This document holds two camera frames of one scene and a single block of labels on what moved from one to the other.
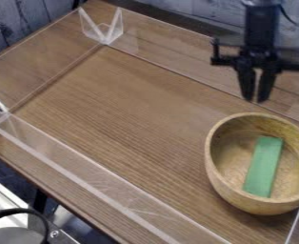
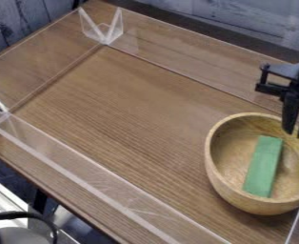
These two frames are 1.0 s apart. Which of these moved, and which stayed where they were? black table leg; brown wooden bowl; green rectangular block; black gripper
Moved: black gripper
Stayed: green rectangular block; black table leg; brown wooden bowl
